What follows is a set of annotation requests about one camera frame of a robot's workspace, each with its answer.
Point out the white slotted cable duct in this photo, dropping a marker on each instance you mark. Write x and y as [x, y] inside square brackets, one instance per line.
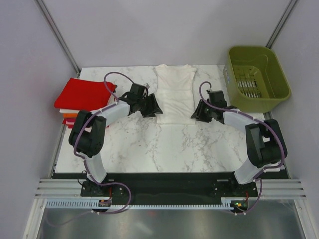
[98, 204]

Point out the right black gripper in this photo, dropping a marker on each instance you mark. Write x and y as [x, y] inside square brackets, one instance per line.
[198, 114]

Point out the olive green plastic basket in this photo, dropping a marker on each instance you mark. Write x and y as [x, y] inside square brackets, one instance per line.
[254, 78]

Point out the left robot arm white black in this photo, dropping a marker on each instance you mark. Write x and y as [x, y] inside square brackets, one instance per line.
[88, 133]

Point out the right aluminium frame post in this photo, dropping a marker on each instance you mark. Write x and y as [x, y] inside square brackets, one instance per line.
[281, 23]

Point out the white t shirt robot print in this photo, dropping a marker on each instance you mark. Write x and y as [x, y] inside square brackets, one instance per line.
[175, 94]

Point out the left aluminium frame post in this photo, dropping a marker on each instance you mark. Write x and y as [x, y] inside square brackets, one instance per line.
[57, 34]

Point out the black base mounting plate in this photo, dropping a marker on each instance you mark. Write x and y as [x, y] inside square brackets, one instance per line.
[169, 188]

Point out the aluminium frame post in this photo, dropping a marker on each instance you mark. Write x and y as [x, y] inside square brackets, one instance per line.
[57, 34]
[281, 23]

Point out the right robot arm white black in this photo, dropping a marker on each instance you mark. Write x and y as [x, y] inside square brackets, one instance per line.
[265, 145]

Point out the aluminium rail base frame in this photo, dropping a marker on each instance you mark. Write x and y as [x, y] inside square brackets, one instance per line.
[139, 145]

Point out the red folded t shirt top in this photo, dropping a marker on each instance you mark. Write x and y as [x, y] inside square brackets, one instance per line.
[78, 85]

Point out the orange folded t shirt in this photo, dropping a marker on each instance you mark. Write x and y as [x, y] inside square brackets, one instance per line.
[68, 116]

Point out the pink red folded shirts bottom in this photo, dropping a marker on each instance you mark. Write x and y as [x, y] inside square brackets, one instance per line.
[69, 122]

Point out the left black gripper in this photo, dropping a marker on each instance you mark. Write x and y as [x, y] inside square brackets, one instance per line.
[153, 108]

